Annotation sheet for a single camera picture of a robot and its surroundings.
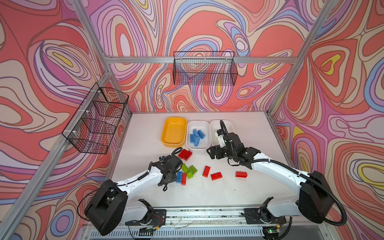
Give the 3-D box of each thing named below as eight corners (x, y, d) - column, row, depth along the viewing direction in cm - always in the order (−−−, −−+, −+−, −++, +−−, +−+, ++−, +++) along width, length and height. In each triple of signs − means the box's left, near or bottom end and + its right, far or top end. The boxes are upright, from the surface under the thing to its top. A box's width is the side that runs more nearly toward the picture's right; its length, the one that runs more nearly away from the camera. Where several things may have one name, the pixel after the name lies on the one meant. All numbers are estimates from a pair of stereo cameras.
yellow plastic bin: (161, 148, 101) (159, 143, 96) (166, 119, 118) (164, 113, 113) (186, 148, 101) (186, 143, 96) (187, 119, 118) (187, 113, 113)
